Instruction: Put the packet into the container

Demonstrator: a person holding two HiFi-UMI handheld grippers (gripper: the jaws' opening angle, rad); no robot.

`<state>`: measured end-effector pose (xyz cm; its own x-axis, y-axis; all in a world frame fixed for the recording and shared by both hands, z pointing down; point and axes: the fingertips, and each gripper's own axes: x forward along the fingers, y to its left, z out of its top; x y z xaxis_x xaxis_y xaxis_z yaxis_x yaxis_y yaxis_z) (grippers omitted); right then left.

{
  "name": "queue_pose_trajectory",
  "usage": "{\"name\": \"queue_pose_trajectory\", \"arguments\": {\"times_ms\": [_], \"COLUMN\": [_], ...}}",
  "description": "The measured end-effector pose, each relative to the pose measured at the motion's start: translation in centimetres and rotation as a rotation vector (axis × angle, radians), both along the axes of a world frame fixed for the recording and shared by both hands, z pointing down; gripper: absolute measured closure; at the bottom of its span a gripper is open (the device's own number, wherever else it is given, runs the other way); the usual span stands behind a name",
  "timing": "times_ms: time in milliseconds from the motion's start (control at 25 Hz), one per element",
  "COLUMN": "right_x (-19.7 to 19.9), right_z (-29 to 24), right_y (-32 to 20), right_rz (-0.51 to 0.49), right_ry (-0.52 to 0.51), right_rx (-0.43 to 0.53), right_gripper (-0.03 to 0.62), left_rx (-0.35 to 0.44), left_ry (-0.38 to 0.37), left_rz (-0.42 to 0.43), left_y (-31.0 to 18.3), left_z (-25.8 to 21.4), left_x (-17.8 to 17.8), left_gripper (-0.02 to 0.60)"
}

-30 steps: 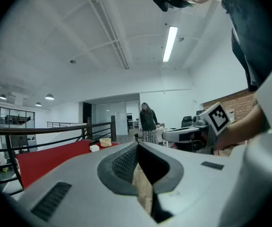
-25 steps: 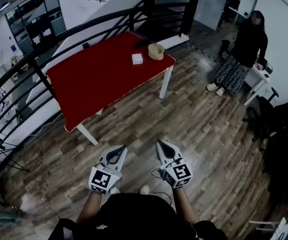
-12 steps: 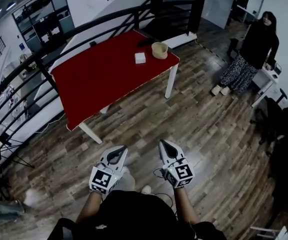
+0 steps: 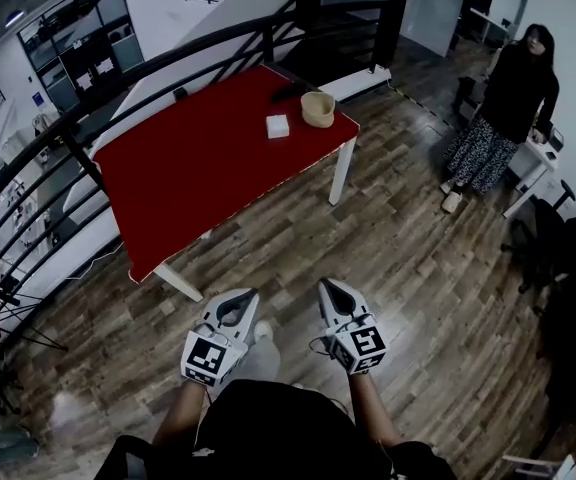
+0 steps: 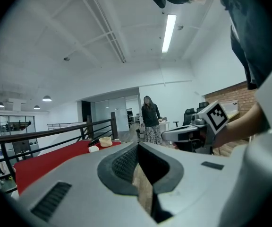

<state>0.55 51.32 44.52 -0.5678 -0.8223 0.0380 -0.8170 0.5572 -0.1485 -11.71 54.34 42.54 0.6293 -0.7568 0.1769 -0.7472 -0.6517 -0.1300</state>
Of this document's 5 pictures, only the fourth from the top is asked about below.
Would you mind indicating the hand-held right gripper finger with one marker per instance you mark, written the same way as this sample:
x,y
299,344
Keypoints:
x,y
354,300
324,300

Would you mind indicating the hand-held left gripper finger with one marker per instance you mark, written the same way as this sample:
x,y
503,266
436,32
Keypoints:
x,y
249,315
228,299

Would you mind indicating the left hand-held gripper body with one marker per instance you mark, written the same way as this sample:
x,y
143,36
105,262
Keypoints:
x,y
205,358

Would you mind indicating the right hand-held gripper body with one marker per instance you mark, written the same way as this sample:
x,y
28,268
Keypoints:
x,y
363,345

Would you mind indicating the small white box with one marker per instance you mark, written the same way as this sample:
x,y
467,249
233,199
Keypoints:
x,y
278,126

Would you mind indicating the round woven basket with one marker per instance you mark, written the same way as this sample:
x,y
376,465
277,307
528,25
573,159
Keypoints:
x,y
318,109

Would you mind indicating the person's left forearm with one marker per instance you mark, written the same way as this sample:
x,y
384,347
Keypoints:
x,y
180,413

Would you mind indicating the person's right forearm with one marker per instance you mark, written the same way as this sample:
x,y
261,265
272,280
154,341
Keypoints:
x,y
370,408

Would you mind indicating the person's white shoe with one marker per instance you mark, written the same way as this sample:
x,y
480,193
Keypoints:
x,y
263,330

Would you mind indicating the person's light trouser leg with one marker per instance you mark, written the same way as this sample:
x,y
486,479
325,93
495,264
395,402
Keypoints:
x,y
264,360

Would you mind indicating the person's black shirt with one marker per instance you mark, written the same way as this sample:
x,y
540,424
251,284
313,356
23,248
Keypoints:
x,y
278,438

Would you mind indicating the black office chair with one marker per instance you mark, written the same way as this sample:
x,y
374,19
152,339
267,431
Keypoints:
x,y
543,238

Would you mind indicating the black metal railing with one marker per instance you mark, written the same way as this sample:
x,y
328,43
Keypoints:
x,y
80,158

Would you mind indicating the yellow-black floor tape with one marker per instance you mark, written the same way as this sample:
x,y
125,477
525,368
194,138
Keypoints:
x,y
423,103

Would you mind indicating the black flat device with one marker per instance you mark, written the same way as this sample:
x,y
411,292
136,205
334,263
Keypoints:
x,y
290,93

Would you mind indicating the small black block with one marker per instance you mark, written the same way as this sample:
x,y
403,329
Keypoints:
x,y
182,93

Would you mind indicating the white folding stand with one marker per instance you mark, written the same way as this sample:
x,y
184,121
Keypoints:
x,y
538,468

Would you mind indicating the white platform edge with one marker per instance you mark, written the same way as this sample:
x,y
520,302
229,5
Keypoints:
x,y
358,83

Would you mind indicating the white desk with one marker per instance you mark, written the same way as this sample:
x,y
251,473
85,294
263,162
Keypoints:
x,y
538,160

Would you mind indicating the glass-front shelving unit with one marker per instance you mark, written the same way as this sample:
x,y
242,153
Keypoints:
x,y
83,43

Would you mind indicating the dark railing post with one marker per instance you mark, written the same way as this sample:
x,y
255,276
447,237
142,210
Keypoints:
x,y
393,23

